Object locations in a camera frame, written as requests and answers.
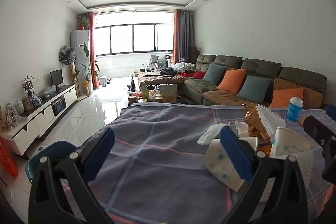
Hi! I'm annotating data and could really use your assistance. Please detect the red box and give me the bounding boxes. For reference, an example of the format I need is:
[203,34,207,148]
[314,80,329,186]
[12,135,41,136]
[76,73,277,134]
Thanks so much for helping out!
[178,70,196,79]

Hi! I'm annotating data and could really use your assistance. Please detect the orange plastic bag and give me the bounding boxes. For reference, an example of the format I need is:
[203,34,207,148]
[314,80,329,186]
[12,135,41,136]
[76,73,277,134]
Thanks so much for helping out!
[0,136,18,179]

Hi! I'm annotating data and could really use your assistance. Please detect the orange cushion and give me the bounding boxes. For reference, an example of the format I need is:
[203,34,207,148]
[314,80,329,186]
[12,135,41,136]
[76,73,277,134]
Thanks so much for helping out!
[268,87,305,109]
[217,68,248,95]

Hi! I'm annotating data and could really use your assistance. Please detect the brown picture frame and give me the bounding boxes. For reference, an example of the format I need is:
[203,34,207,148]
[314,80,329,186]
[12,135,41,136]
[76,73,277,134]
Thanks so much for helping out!
[22,98,34,111]

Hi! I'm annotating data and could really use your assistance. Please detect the teal plastic chair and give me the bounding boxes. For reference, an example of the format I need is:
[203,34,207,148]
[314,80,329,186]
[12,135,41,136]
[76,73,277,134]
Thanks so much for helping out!
[25,141,78,183]

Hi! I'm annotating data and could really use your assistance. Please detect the green sofa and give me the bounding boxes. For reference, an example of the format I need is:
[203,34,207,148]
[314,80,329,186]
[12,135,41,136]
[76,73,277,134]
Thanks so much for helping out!
[182,54,329,110]

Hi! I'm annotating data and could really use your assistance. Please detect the brown ottoman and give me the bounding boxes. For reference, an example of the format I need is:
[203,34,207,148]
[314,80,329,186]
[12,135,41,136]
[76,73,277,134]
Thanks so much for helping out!
[138,73,188,86]

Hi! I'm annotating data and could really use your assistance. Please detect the white clothes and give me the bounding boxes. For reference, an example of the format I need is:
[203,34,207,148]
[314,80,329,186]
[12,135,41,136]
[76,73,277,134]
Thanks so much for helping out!
[173,62,195,72]

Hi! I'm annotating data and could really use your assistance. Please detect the white office chair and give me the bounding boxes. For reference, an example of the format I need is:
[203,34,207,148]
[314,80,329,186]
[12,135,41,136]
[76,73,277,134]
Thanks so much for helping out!
[142,55,161,74]

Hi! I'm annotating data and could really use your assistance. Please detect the brown seat cover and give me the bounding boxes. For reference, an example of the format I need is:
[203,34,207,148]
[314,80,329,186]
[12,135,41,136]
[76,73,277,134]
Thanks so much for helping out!
[202,78,323,109]

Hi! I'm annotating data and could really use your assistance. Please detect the white standing air conditioner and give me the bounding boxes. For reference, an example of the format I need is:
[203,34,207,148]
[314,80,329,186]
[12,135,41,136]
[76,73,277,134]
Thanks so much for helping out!
[70,29,90,95]

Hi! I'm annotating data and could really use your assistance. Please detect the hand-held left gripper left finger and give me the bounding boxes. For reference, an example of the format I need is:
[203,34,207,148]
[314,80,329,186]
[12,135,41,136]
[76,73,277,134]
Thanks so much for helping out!
[28,127,116,224]

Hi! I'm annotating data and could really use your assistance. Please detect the brown paper bag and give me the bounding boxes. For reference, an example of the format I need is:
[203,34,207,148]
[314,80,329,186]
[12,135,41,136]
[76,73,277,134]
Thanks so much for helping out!
[159,84,178,103]

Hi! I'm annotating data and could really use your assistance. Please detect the dark vase with branches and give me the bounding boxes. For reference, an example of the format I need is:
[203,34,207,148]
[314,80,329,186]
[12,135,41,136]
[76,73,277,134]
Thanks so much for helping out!
[22,75,35,98]

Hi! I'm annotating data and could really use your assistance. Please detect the blue cup with white lid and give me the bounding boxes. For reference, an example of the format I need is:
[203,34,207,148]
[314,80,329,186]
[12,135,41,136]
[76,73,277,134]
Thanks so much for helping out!
[286,96,304,122]

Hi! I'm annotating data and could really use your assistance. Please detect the white tv cabinet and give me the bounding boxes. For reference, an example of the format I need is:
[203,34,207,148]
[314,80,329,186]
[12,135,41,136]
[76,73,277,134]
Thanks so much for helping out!
[0,84,78,157]

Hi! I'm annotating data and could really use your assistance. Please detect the dark wooden cabinet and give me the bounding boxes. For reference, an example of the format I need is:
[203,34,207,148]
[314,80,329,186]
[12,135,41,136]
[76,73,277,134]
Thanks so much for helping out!
[187,46,199,64]

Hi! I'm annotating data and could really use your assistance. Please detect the small white paper cup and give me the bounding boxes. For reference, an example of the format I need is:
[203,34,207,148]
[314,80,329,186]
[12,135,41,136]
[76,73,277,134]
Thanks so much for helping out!
[237,136,259,151]

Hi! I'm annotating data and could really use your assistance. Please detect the grey plaid blanket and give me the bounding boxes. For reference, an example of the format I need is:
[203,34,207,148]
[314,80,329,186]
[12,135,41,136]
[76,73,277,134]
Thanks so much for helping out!
[60,102,336,224]

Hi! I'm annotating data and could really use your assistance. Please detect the blue dotted paper cup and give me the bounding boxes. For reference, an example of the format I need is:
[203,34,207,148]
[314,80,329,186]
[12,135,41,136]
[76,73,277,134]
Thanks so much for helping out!
[203,138,253,192]
[270,126,312,159]

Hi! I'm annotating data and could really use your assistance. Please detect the large window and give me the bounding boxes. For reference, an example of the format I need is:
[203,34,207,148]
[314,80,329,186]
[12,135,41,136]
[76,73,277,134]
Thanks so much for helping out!
[93,11,175,56]

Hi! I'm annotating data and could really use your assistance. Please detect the clear plastic bag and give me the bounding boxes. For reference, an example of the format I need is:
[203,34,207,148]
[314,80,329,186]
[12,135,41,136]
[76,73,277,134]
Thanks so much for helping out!
[39,85,57,99]

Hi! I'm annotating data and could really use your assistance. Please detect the coffee table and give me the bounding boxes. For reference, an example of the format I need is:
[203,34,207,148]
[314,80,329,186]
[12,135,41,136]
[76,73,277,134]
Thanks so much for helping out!
[127,82,185,107]

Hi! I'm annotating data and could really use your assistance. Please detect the blue-grey cushion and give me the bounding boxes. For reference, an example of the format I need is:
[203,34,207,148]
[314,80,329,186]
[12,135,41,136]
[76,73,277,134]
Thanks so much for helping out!
[202,62,227,85]
[237,75,272,104]

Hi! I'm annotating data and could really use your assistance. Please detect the tall plant in yellow pot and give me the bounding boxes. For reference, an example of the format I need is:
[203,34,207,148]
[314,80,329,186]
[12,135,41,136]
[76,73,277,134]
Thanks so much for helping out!
[76,43,101,97]

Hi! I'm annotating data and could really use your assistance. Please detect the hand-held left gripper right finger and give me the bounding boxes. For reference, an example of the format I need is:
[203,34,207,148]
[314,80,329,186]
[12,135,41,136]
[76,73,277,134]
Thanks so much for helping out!
[220,125,307,224]

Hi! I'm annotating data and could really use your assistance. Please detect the covered floor fan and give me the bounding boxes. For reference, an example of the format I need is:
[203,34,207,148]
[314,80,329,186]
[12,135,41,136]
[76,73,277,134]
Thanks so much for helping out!
[58,45,77,66]

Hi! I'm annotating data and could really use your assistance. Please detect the black monitor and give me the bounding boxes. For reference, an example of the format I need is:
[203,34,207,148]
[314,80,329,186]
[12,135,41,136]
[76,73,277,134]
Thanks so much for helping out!
[50,69,64,90]

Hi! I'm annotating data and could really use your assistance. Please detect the orange and grey curtain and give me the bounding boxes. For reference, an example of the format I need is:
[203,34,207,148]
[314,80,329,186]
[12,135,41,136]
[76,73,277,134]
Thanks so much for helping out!
[79,12,100,90]
[172,9,196,62]

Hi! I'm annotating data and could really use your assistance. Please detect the gold foil wrapper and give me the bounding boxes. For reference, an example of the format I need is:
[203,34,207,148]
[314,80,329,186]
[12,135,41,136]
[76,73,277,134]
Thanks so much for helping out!
[245,104,271,141]

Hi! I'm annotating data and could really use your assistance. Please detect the yellow box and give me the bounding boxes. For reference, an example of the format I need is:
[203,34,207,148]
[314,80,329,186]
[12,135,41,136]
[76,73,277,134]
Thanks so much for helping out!
[0,106,8,133]

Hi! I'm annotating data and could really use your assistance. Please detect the white plastic basket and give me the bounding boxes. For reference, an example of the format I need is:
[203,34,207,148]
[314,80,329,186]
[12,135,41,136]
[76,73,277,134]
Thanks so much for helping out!
[255,104,315,194]

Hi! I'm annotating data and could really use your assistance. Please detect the clear model ship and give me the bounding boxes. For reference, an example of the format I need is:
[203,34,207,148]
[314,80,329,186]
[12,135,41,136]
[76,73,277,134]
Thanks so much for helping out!
[5,103,22,131]

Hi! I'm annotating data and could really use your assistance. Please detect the small white tissue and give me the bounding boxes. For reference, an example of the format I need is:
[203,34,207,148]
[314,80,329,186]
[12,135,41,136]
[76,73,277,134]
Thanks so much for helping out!
[235,121,249,133]

